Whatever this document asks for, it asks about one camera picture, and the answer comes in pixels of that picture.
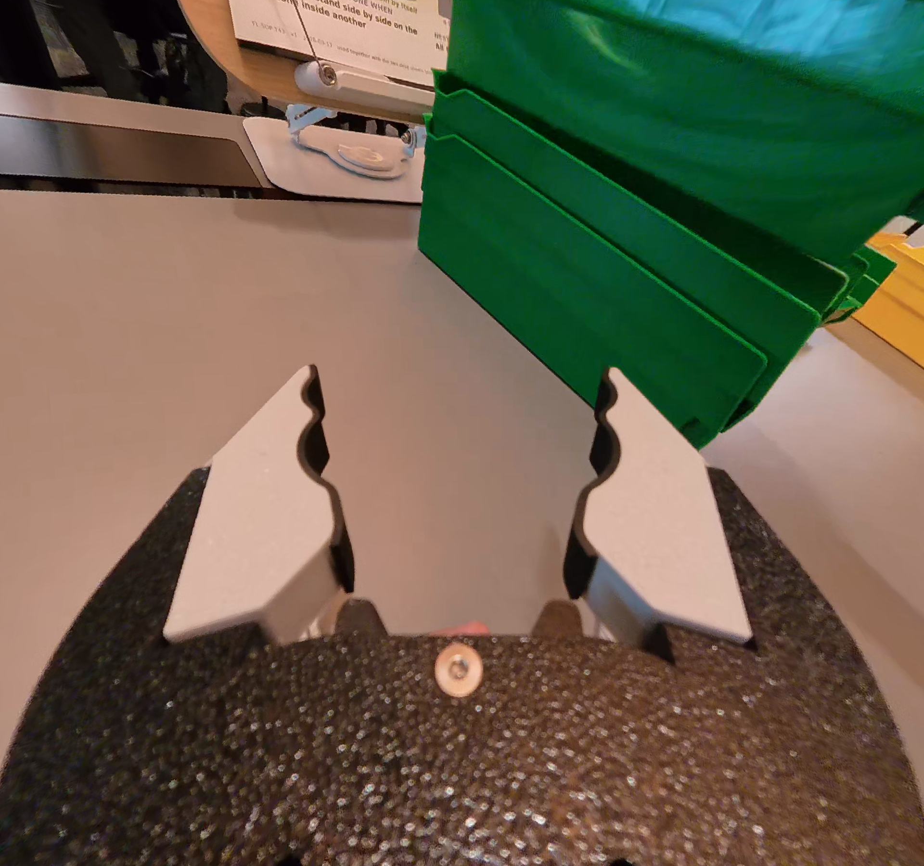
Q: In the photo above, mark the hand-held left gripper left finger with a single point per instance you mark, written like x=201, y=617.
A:
x=246, y=549

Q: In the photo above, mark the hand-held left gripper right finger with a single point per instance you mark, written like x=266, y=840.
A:
x=664, y=549

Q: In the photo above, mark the green plastic bin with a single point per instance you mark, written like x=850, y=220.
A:
x=578, y=317
x=621, y=216
x=650, y=72

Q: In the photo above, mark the yellow plastic bin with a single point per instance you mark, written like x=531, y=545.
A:
x=895, y=296

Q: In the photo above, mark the printed instruction sheet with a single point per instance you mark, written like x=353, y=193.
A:
x=332, y=0

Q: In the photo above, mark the instruction sheet on stand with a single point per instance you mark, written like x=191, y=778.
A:
x=195, y=0

